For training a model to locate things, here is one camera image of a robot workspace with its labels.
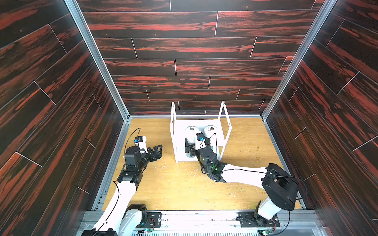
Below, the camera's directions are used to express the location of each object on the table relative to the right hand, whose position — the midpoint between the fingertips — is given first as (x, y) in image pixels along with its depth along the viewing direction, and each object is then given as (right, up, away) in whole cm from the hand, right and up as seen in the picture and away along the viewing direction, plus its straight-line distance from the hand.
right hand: (197, 137), depth 81 cm
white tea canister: (+7, +3, -6) cm, 9 cm away
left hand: (-23, -5, 0) cm, 23 cm away
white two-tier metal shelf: (+10, +3, -4) cm, 12 cm away
